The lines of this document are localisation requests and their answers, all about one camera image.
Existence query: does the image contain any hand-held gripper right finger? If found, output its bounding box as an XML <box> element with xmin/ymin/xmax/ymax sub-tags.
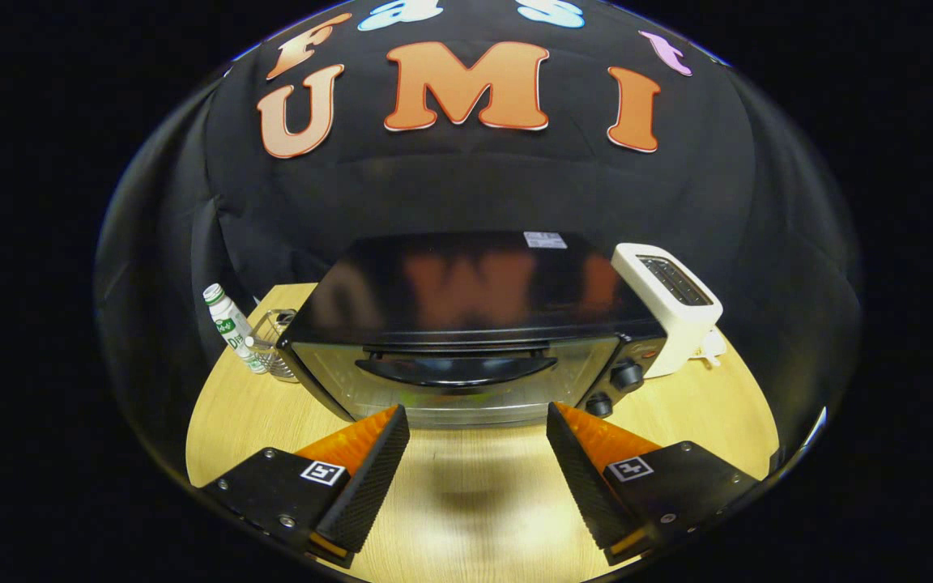
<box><xmin>546</xmin><ymin>402</ymin><xmax>761</xmax><ymax>566</ymax></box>

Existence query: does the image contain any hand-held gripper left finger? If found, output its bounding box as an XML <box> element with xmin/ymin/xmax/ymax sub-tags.
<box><xmin>201</xmin><ymin>405</ymin><xmax>411</xmax><ymax>568</ymax></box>

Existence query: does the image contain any black toaster oven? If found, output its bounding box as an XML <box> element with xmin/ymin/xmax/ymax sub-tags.
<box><xmin>276</xmin><ymin>231</ymin><xmax>668</xmax><ymax>430</ymax></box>

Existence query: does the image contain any white pop-up toaster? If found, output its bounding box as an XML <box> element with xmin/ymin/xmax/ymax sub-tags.
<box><xmin>611</xmin><ymin>243</ymin><xmax>724</xmax><ymax>379</ymax></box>

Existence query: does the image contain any white bottle green label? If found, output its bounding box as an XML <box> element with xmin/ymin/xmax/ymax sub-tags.
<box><xmin>202</xmin><ymin>283</ymin><xmax>269</xmax><ymax>375</ymax></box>

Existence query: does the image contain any wire mesh basket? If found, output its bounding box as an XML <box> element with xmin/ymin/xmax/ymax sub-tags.
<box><xmin>246</xmin><ymin>308</ymin><xmax>301</xmax><ymax>383</ymax></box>

